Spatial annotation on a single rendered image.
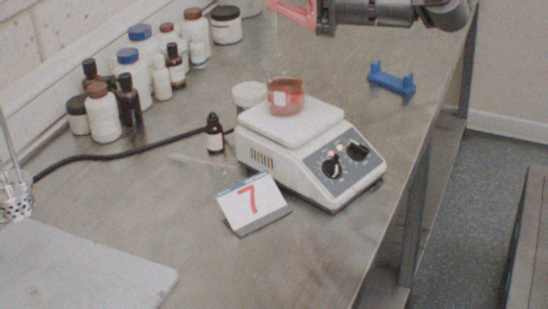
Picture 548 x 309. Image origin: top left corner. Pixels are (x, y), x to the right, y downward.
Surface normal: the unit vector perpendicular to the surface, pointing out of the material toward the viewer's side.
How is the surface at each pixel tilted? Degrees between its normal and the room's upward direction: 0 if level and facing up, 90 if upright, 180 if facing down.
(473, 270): 0
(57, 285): 0
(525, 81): 90
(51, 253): 0
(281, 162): 90
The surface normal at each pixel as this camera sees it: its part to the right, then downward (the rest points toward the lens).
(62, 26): 0.91, 0.19
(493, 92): -0.41, 0.53
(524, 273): -0.06, -0.83
